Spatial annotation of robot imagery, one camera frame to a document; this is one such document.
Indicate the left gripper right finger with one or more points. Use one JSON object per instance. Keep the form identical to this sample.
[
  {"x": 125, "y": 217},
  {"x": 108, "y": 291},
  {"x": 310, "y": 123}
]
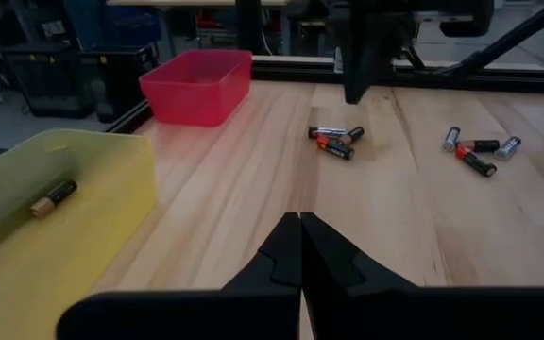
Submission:
[{"x": 328, "y": 264}]

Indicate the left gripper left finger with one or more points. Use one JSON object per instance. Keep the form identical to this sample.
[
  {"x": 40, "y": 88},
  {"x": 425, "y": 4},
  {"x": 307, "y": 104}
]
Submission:
[{"x": 281, "y": 264}]

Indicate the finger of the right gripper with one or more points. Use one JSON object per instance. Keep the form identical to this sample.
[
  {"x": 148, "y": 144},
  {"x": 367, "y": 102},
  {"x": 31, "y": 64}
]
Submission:
[
  {"x": 357, "y": 61},
  {"x": 381, "y": 42}
]

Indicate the black copper Duracell battery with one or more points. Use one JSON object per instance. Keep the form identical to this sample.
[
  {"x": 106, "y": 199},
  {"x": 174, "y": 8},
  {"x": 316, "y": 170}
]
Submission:
[
  {"x": 55, "y": 198},
  {"x": 482, "y": 145},
  {"x": 353, "y": 135}
]

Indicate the batteries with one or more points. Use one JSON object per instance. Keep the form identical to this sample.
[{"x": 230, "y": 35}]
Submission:
[{"x": 335, "y": 148}]

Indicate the red black AA battery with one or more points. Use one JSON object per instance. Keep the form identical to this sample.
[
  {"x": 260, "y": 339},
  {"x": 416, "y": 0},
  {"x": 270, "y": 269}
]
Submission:
[{"x": 476, "y": 161}]

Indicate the red plastic bin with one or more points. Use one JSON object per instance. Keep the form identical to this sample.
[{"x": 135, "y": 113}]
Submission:
[{"x": 196, "y": 99}]

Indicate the black storage case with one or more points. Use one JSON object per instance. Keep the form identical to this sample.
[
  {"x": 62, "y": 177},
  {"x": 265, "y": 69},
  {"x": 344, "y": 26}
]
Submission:
[
  {"x": 50, "y": 90},
  {"x": 121, "y": 71}
]

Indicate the yellow plastic bin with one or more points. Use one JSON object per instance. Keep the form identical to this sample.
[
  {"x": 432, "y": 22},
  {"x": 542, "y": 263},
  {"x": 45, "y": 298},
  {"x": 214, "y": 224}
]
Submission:
[{"x": 17, "y": 283}]

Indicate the black diagonal frame strut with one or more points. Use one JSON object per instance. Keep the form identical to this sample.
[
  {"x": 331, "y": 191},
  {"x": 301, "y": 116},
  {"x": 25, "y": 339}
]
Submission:
[{"x": 513, "y": 35}]

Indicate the black table frame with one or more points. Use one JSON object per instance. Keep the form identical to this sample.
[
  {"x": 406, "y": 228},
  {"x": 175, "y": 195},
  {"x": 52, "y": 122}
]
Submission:
[{"x": 300, "y": 71}]

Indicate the black vertical post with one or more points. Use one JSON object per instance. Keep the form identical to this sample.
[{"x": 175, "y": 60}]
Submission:
[{"x": 250, "y": 28}]

